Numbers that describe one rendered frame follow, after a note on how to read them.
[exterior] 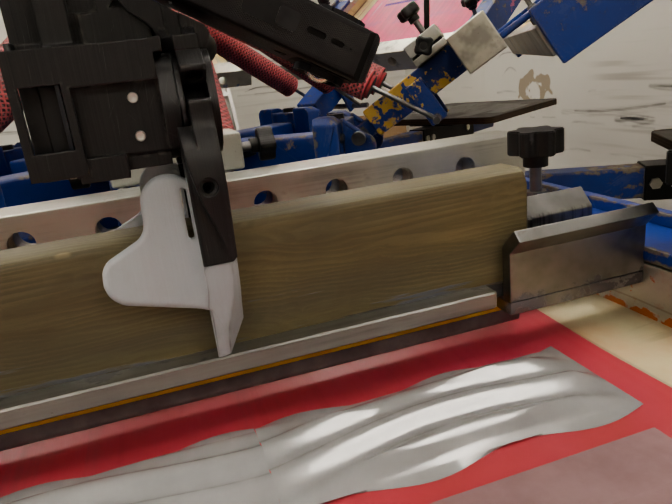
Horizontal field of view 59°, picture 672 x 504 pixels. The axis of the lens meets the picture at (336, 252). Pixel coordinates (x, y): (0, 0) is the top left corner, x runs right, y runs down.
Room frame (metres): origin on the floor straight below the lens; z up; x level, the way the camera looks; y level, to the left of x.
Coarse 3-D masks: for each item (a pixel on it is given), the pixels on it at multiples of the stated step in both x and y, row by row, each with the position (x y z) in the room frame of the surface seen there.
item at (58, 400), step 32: (480, 288) 0.32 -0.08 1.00; (352, 320) 0.29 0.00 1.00; (384, 320) 0.29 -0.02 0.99; (416, 320) 0.30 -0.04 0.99; (256, 352) 0.27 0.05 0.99; (288, 352) 0.28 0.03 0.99; (64, 384) 0.26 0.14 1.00; (96, 384) 0.25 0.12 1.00; (128, 384) 0.25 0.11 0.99; (160, 384) 0.26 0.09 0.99; (0, 416) 0.24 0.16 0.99; (32, 416) 0.24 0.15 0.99
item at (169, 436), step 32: (160, 416) 0.28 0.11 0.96; (192, 416) 0.28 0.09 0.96; (224, 416) 0.28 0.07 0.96; (32, 448) 0.27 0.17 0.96; (64, 448) 0.26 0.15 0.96; (96, 448) 0.26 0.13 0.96; (128, 448) 0.26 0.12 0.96; (160, 448) 0.25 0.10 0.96; (0, 480) 0.24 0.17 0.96; (32, 480) 0.24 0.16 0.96
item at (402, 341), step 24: (504, 312) 0.34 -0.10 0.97; (408, 336) 0.32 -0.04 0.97; (432, 336) 0.32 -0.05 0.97; (312, 360) 0.30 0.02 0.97; (336, 360) 0.31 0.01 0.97; (216, 384) 0.29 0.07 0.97; (240, 384) 0.29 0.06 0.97; (120, 408) 0.27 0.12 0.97; (144, 408) 0.28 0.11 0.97; (24, 432) 0.26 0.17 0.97; (48, 432) 0.26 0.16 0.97; (72, 432) 0.27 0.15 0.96
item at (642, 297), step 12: (648, 264) 0.34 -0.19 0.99; (648, 276) 0.34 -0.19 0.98; (660, 276) 0.33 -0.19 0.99; (624, 288) 0.35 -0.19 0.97; (636, 288) 0.34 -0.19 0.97; (648, 288) 0.34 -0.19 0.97; (660, 288) 0.33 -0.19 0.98; (612, 300) 0.36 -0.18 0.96; (624, 300) 0.35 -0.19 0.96; (636, 300) 0.34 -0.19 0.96; (648, 300) 0.34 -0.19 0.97; (660, 300) 0.33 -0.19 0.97; (648, 312) 0.33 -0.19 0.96; (660, 312) 0.33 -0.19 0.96
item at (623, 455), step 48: (480, 336) 0.34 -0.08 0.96; (528, 336) 0.33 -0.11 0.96; (576, 336) 0.32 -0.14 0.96; (288, 384) 0.30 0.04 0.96; (336, 384) 0.30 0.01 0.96; (384, 384) 0.29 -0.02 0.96; (624, 384) 0.26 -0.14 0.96; (576, 432) 0.23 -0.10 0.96; (624, 432) 0.23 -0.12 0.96; (480, 480) 0.21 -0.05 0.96; (528, 480) 0.20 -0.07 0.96; (576, 480) 0.20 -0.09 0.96; (624, 480) 0.20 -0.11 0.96
